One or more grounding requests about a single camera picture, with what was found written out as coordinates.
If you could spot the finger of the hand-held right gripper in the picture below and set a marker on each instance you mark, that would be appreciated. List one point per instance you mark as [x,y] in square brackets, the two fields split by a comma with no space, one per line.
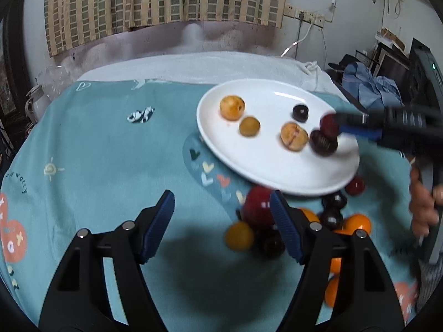
[361,119]
[360,134]

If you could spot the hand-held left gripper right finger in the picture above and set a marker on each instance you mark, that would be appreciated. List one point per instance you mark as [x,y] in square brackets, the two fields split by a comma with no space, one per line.
[285,228]

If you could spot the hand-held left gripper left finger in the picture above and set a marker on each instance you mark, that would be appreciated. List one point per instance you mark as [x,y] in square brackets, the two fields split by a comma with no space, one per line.
[159,224]

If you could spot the small red plum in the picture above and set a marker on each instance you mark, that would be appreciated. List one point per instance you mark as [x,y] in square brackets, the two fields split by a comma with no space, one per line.
[354,185]
[328,124]

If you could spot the large red plum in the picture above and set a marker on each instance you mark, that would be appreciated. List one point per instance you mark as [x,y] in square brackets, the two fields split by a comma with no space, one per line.
[256,207]

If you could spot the yellow-orange kumquat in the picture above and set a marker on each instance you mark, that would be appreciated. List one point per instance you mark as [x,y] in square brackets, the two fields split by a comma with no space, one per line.
[239,236]

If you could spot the white oval plate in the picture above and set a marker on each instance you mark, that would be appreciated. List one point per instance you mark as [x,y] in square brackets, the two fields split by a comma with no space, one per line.
[263,159]

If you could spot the person's right hand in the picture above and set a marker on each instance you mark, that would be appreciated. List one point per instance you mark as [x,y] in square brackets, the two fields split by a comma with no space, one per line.
[420,207]

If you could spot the blue cloth pile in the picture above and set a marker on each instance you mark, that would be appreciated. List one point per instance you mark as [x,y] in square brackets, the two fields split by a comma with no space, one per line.
[373,86]

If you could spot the black hat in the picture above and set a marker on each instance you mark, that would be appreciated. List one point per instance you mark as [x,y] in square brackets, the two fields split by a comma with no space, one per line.
[341,64]

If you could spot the black monitor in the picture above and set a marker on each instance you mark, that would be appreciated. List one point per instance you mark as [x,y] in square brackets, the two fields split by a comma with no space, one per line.
[394,69]

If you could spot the small dark plum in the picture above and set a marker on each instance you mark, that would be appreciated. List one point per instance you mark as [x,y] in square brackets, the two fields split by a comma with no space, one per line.
[300,113]

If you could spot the bruised yellow loquat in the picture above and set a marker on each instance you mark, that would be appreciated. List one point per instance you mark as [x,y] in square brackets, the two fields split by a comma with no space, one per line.
[294,136]

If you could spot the cardboard box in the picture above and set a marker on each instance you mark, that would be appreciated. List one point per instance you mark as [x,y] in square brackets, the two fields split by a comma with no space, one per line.
[391,38]

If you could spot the teal printed tablecloth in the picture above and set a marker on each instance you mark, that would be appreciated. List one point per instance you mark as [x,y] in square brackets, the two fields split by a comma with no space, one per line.
[103,152]

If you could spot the small yellow loquat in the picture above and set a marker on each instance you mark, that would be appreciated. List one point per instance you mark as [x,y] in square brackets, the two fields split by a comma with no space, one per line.
[250,126]

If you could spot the large yellow loquat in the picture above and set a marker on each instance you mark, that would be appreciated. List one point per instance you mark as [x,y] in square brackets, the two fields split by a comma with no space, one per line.
[232,108]

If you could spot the person's grey clothing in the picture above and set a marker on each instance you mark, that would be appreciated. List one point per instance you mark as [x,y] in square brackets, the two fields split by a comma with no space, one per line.
[429,283]

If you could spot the white sheet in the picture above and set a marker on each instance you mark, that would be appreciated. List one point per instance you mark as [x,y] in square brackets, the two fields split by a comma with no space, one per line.
[173,69]

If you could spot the white jug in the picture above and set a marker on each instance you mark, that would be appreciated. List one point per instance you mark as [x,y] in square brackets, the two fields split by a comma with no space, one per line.
[36,102]

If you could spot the clear plastic bag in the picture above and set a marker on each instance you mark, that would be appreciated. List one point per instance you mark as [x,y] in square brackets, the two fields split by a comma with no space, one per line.
[59,76]

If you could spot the beige grey checked curtain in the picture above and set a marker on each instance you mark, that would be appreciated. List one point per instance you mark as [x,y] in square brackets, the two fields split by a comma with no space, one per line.
[138,0]

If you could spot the wall socket strip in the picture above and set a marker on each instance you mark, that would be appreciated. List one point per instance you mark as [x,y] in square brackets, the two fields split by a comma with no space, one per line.
[304,17]

